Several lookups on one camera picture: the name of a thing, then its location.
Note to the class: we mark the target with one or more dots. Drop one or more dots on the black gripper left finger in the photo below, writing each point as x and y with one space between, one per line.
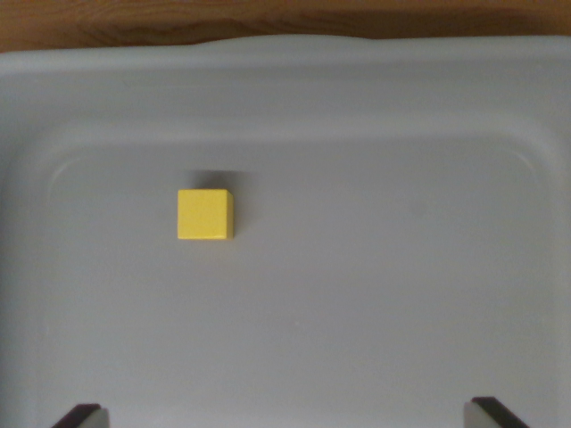
85 417

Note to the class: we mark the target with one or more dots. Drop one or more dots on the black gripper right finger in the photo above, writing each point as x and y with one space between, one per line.
486 414

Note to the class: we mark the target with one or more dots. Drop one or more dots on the yellow cube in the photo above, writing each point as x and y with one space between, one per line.
201 215

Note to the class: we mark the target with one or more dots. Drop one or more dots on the grey plastic bin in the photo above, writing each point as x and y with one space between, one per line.
339 276

